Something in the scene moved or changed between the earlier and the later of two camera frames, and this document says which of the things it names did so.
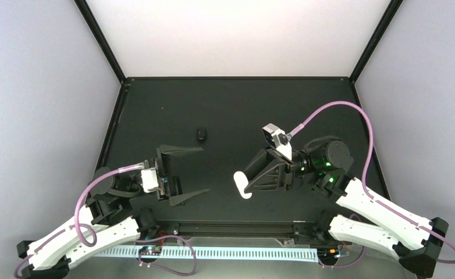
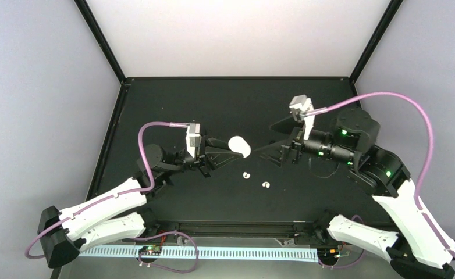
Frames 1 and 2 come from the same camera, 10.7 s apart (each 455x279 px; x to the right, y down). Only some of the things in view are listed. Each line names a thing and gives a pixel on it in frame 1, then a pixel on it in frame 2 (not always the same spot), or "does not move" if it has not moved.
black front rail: (238, 228) does not move
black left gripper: (162, 164) to (206, 158)
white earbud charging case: (242, 182) to (238, 144)
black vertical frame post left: (95, 28) does not move
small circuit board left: (150, 250) does not move
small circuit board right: (327, 254) does not move
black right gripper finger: (263, 159) to (286, 125)
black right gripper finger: (273, 179) to (272, 153)
